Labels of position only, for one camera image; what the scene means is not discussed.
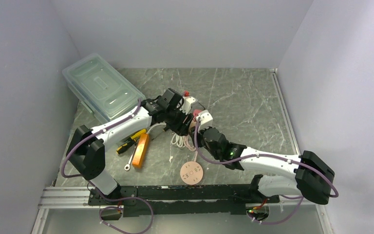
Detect aluminium rail frame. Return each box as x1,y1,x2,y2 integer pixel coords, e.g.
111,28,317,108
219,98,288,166
38,187,110,209

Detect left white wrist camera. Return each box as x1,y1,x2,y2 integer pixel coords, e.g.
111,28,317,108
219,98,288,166
180,91,198,114

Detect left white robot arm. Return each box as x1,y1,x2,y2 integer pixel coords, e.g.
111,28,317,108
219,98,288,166
60,88,198,205

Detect yellow handled screwdriver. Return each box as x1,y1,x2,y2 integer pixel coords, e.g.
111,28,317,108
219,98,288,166
126,129,147,141

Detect clear plastic storage box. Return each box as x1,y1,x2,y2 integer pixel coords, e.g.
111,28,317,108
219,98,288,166
62,53,145,123

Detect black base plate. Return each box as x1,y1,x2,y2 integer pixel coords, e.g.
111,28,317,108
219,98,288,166
88,184,280,217

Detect pink socket cable plug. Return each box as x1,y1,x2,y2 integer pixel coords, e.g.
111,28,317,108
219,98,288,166
183,136,198,162

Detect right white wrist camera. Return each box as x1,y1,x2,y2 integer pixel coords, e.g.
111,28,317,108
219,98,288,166
196,110,213,131

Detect orange power strip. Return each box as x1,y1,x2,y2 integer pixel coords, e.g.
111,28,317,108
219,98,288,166
131,133,150,169

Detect pink round socket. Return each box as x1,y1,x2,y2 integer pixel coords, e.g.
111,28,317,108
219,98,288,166
180,161,204,185

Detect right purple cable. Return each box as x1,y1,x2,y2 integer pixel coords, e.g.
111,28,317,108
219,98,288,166
193,121,339,226

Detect yellow black screwdriver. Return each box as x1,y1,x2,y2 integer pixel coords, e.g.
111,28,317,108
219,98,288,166
116,136,140,155

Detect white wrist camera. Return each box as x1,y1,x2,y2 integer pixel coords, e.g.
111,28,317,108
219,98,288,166
180,91,198,114
196,110,213,131

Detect silver wrench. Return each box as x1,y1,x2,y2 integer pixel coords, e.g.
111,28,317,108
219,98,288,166
124,144,137,171

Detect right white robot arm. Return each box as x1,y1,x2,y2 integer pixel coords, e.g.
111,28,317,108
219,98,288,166
189,127,339,205

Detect white power strip cable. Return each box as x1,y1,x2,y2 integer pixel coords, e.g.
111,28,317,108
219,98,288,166
146,122,197,151

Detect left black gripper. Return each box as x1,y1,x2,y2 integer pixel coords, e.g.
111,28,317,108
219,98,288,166
164,104,194,136

